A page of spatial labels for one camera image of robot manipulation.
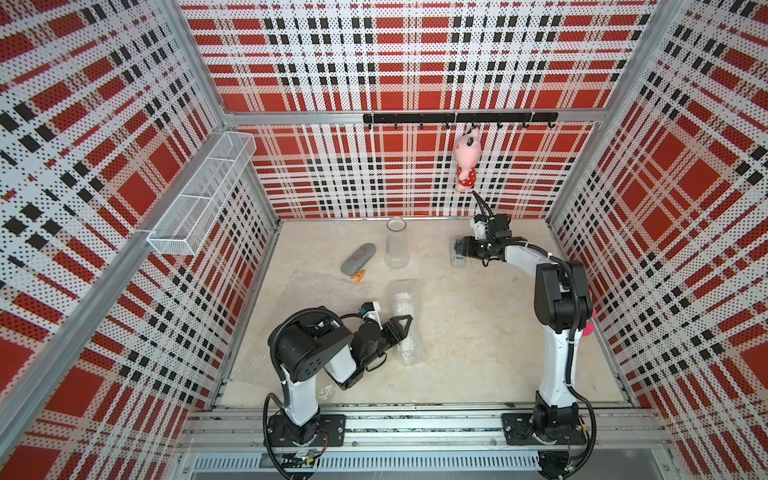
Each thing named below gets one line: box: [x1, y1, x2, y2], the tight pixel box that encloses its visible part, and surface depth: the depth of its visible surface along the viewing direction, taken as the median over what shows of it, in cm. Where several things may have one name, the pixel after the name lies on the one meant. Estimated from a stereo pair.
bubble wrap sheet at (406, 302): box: [391, 278, 425, 366], surface depth 90 cm
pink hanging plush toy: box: [453, 127, 481, 192], surface depth 95 cm
